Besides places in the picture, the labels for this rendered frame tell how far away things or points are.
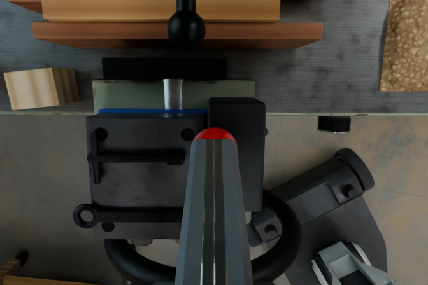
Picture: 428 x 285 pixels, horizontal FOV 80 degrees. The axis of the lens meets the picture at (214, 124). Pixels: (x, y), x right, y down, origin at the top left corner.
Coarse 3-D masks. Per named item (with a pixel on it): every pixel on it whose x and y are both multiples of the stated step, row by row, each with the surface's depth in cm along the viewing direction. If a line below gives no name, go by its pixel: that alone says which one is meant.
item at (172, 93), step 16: (112, 64) 18; (128, 64) 18; (144, 64) 18; (160, 64) 18; (176, 64) 18; (192, 64) 18; (208, 64) 18; (224, 64) 18; (176, 80) 21; (176, 96) 22
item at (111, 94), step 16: (96, 80) 22; (112, 80) 22; (128, 80) 22; (144, 80) 22; (160, 80) 22; (192, 80) 22; (208, 80) 22; (224, 80) 22; (240, 80) 22; (96, 96) 22; (112, 96) 22; (128, 96) 22; (144, 96) 22; (160, 96) 22; (192, 96) 22; (208, 96) 22; (224, 96) 22; (240, 96) 22; (96, 112) 22
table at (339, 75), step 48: (0, 0) 26; (288, 0) 26; (336, 0) 26; (384, 0) 26; (0, 48) 27; (48, 48) 27; (96, 48) 27; (144, 48) 27; (336, 48) 27; (0, 96) 28; (288, 96) 28; (336, 96) 28; (384, 96) 28
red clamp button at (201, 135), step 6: (204, 132) 16; (210, 132) 16; (216, 132) 16; (222, 132) 16; (228, 132) 16; (198, 138) 16; (204, 138) 16; (210, 138) 16; (216, 138) 16; (222, 138) 16; (228, 138) 16
